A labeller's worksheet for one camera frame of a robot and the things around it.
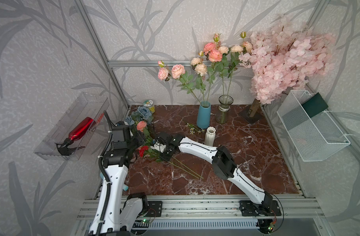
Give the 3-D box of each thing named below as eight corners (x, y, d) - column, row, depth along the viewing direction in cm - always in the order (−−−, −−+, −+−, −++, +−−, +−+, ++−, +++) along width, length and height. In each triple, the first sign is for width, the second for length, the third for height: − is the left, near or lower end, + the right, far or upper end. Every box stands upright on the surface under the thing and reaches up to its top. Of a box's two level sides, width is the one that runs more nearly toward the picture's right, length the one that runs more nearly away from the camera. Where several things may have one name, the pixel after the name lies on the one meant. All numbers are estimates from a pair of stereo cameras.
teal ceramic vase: (197, 128, 108) (198, 110, 93) (196, 119, 114) (198, 101, 98) (208, 128, 108) (211, 110, 93) (207, 119, 114) (210, 101, 98)
